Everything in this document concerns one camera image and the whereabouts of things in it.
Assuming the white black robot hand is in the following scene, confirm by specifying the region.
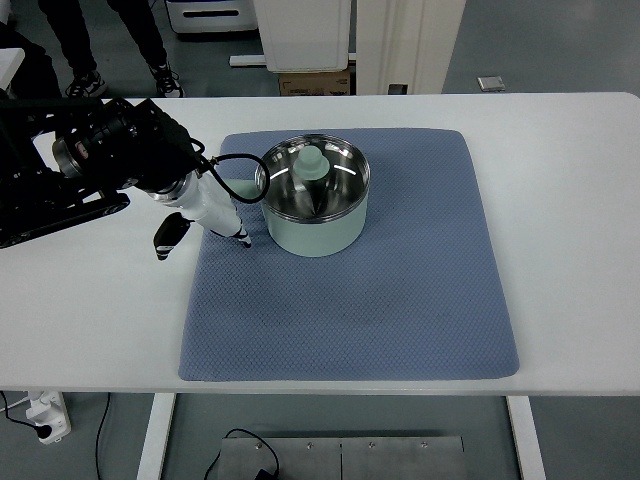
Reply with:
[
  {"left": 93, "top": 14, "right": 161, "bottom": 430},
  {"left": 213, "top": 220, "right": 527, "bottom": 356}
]
[{"left": 153, "top": 172, "right": 254, "bottom": 262}]

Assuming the green pot with handle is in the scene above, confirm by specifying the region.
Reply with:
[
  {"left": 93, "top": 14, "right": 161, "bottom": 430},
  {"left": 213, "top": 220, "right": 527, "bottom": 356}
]
[{"left": 222, "top": 133, "right": 372, "bottom": 259}]

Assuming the glass lid with green knob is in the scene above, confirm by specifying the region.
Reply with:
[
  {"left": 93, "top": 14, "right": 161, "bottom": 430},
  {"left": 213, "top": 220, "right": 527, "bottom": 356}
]
[{"left": 254, "top": 134, "right": 371, "bottom": 224}]

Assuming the cardboard box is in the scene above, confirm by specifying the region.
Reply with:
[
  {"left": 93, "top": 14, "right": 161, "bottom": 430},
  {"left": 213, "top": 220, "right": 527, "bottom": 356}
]
[{"left": 277, "top": 69, "right": 352, "bottom": 97}]

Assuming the blue textured mat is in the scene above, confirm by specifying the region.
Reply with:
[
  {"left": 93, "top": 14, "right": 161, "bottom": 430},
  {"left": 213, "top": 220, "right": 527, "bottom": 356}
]
[{"left": 178, "top": 128, "right": 521, "bottom": 384}]

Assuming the white appliance with dark slot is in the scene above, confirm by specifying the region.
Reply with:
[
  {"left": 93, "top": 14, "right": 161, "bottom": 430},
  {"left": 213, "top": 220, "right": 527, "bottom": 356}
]
[{"left": 164, "top": 0, "right": 258, "bottom": 35}]

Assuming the white cabinet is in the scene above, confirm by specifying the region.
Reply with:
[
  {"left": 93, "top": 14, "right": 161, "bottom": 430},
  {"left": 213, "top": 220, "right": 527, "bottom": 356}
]
[{"left": 253, "top": 0, "right": 352, "bottom": 73}]

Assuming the person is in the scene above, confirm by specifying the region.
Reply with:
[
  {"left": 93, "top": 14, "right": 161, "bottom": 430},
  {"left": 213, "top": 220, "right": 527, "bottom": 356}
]
[{"left": 37, "top": 0, "right": 185, "bottom": 100}]

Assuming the white table leg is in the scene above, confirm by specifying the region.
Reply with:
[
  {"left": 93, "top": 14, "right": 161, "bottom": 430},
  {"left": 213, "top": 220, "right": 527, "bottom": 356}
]
[
  {"left": 135, "top": 393, "right": 177, "bottom": 480},
  {"left": 505, "top": 396, "right": 549, "bottom": 480}
]

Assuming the white desk corner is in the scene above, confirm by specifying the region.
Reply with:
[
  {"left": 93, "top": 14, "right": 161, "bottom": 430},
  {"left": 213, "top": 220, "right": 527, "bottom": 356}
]
[{"left": 0, "top": 47, "right": 26, "bottom": 94}]

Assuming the white pillar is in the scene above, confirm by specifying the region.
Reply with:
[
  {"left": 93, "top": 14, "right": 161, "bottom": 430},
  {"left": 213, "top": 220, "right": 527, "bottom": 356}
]
[{"left": 355, "top": 0, "right": 467, "bottom": 96}]

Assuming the white power strip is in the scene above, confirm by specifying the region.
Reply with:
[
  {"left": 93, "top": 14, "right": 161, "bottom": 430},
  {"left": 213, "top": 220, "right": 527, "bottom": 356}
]
[{"left": 24, "top": 392, "right": 72, "bottom": 446}]

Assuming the grey metal plate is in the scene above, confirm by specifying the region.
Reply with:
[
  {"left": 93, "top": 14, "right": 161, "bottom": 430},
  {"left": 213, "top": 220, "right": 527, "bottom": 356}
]
[{"left": 219, "top": 435, "right": 466, "bottom": 480}]

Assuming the black cable with adaptor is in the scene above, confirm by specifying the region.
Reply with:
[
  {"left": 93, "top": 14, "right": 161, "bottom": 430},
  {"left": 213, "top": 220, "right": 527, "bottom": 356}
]
[{"left": 202, "top": 427, "right": 282, "bottom": 480}]

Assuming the thin black cable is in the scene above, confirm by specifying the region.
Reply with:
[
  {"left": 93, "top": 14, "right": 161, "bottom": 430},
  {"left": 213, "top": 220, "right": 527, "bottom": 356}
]
[{"left": 94, "top": 393, "right": 112, "bottom": 480}]

